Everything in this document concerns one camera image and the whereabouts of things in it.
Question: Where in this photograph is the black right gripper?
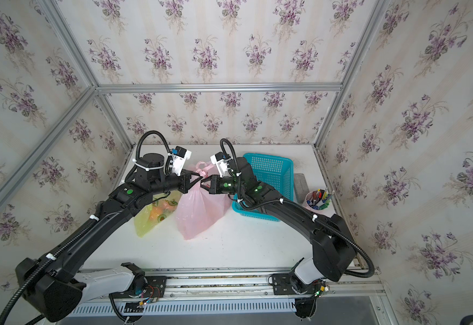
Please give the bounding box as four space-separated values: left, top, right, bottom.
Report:
196 174 247 196

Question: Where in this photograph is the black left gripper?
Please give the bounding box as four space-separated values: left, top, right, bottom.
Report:
149 167 203 197

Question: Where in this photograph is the pink plastic bag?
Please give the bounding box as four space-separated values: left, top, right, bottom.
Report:
174 183 231 241

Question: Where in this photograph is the yellow-green plastic bag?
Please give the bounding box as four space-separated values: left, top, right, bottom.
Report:
134 190 182 238

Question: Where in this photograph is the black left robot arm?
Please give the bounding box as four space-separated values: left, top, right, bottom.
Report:
0 130 195 324

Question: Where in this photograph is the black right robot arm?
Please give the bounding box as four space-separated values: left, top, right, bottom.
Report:
201 138 375 292

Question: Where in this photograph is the teal plastic basket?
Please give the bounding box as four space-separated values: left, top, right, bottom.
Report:
232 153 296 222

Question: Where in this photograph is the grey sharpening stone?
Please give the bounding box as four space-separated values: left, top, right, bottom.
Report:
293 173 309 204

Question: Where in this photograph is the cup of coloured pens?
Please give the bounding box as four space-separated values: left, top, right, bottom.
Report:
304 189 335 211

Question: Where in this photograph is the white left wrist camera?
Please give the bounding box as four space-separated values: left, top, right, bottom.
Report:
168 146 192 176

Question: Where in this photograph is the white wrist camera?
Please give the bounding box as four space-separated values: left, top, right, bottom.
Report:
168 146 192 176
210 152 231 177

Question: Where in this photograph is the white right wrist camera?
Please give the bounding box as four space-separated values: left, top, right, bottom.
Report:
210 152 231 177

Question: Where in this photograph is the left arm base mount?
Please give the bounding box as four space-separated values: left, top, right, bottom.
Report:
109 276 167 315

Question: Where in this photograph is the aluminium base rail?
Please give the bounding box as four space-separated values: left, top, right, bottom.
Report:
64 268 398 324

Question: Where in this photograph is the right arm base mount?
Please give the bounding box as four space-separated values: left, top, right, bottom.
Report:
267 272 329 320

